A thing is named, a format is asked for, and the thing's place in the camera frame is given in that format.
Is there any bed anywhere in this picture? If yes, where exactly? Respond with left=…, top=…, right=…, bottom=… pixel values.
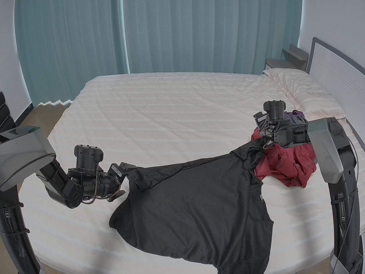
left=18, top=37, right=365, bottom=274

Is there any dark red garment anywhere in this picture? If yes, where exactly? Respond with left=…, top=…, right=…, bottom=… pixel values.
left=251, top=126, right=318, bottom=188

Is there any black T-shirt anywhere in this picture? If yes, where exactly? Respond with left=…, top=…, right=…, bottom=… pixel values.
left=108, top=137, right=275, bottom=274

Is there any cream pillow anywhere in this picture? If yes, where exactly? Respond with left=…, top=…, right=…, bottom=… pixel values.
left=262, top=67, right=347, bottom=121

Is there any grey and purple garment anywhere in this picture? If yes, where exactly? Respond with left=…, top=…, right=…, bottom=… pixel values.
left=284, top=110, right=310, bottom=128

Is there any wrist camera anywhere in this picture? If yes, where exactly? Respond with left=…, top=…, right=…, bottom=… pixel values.
left=68, top=144, right=104, bottom=182
left=262, top=100, right=287, bottom=122

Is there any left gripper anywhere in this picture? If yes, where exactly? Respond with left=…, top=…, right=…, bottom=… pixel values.
left=97, top=162, right=140, bottom=204

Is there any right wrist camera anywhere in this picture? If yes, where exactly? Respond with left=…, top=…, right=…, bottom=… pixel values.
left=262, top=100, right=287, bottom=122

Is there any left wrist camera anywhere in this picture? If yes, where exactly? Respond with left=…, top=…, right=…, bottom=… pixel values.
left=68, top=144, right=104, bottom=182

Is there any grey bedside table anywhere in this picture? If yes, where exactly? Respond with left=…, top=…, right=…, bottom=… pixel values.
left=265, top=44, right=310, bottom=74

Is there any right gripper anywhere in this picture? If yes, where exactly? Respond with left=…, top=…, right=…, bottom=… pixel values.
left=253, top=112, right=278, bottom=151

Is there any blue-green curtain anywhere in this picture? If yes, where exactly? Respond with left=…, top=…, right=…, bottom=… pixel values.
left=119, top=0, right=303, bottom=75
left=14, top=0, right=129, bottom=108

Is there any black chest of drawers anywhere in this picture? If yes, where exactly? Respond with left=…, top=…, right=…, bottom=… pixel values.
left=0, top=92, right=18, bottom=133

